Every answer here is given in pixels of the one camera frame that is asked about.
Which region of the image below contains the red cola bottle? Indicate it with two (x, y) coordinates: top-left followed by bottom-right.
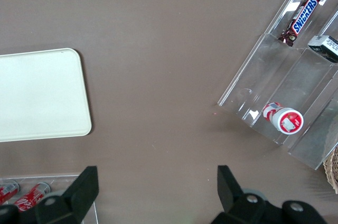
(0, 180), (21, 205)
(13, 181), (51, 213)

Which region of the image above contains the cream rectangular tray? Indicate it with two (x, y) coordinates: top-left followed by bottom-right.
(0, 48), (92, 143)

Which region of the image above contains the clear acrylic bottle rack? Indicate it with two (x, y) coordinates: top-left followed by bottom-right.
(0, 172), (100, 224)

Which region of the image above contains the Snickers chocolate bar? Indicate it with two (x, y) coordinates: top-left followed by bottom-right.
(277, 0), (326, 47)

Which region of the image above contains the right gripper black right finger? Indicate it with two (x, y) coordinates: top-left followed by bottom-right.
(210, 165), (267, 224)

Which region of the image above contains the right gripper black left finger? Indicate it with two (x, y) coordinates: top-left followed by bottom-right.
(34, 165), (100, 224)

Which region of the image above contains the clear acrylic tiered display stand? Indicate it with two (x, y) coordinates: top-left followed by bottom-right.
(218, 0), (338, 171)

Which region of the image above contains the black white candy box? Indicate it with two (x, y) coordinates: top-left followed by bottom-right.
(307, 35), (338, 63)

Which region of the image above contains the red white yogurt cup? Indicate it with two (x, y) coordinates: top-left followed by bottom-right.
(262, 101), (304, 135)

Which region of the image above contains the small wicker basket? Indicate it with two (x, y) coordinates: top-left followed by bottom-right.
(322, 146), (338, 195)

